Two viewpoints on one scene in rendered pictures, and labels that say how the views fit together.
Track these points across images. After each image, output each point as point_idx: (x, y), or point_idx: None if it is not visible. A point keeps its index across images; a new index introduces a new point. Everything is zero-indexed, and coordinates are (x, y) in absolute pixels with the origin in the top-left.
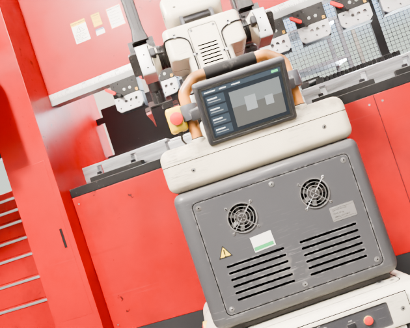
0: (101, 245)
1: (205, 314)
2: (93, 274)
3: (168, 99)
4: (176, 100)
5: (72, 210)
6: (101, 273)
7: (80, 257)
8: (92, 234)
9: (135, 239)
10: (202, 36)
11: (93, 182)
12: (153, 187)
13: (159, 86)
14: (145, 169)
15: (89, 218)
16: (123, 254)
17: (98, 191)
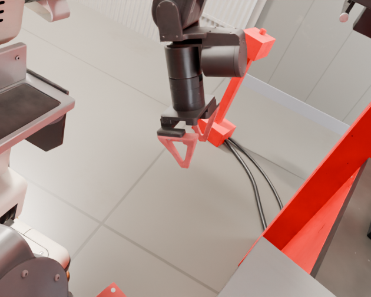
0: (309, 224)
1: (33, 228)
2: (292, 227)
3: (177, 112)
4: (176, 133)
5: (341, 172)
6: (295, 236)
7: (291, 200)
8: (321, 210)
9: (289, 256)
10: None
11: (360, 175)
12: (308, 254)
13: (167, 70)
14: (331, 231)
15: (333, 197)
16: (290, 250)
17: (348, 188)
